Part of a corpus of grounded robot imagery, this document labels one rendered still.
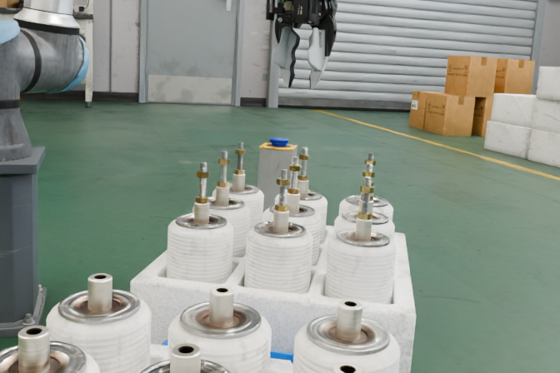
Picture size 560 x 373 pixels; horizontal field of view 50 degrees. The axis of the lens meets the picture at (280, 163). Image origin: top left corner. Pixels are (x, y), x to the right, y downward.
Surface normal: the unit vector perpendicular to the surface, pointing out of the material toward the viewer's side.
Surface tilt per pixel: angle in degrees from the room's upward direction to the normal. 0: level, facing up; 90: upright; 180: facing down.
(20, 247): 90
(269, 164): 90
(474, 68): 90
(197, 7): 90
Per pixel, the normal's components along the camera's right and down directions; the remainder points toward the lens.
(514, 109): -0.95, 0.00
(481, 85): 0.31, 0.18
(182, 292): -0.16, 0.16
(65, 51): 0.80, 0.26
